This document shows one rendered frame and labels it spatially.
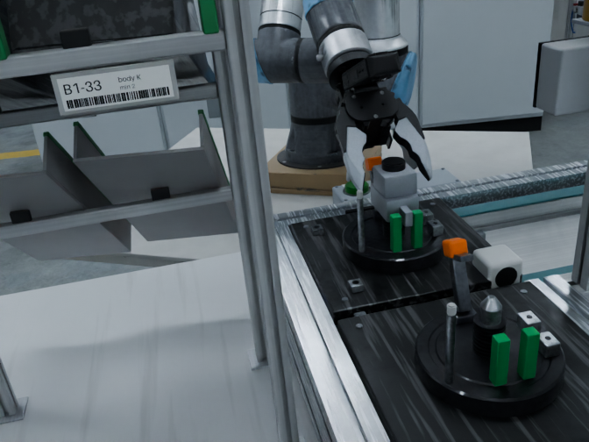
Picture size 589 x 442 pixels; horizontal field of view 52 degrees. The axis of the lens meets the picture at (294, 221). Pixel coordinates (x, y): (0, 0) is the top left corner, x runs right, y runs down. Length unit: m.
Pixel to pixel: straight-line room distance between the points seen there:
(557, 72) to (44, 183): 0.53
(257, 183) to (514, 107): 3.66
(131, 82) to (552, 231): 0.72
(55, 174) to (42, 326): 0.41
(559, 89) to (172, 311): 0.61
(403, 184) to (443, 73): 3.15
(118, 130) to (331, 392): 3.42
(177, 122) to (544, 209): 3.05
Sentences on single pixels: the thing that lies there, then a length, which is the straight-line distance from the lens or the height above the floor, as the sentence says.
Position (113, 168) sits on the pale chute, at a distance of 0.65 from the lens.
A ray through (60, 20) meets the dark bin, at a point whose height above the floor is 1.32.
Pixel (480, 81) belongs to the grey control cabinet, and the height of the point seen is 0.37.
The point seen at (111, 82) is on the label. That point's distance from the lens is 0.47.
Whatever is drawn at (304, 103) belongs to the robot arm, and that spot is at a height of 1.04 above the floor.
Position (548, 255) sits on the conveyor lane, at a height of 0.92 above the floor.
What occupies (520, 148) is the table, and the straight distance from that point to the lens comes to 1.49.
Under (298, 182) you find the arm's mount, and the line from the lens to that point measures 1.26.
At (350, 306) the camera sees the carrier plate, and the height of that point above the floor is 0.97.
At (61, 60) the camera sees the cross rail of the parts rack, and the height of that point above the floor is 1.30.
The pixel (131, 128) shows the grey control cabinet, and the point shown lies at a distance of 3.91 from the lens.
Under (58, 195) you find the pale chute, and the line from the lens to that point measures 0.67.
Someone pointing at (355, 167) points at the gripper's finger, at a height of 1.09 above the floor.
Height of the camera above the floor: 1.38
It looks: 27 degrees down
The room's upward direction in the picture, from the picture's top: 6 degrees counter-clockwise
